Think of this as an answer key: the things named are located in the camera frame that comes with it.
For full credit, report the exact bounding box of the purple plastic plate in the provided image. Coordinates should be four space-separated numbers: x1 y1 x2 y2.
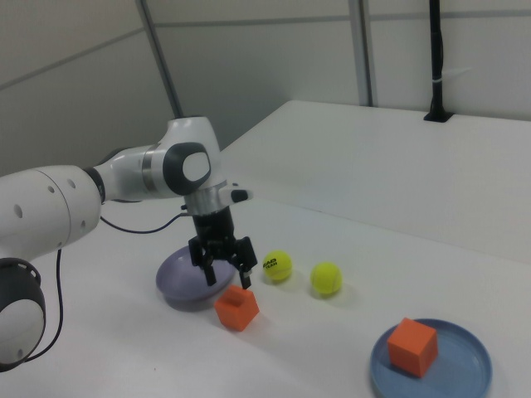
155 244 237 313

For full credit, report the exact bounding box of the plain yellow tennis ball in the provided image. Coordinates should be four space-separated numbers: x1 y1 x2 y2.
309 260 343 296

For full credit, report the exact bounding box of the blue plastic plate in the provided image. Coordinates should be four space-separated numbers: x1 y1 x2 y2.
370 318 494 398

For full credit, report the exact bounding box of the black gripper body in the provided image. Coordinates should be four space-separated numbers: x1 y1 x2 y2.
192 206 236 256

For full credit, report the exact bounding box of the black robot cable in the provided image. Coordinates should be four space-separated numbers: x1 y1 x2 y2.
22 211 186 366

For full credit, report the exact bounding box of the black pole stand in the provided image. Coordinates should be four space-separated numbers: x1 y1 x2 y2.
422 0 453 124

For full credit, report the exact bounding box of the orange foam cube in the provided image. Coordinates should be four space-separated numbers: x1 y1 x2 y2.
387 317 439 378
213 284 261 332

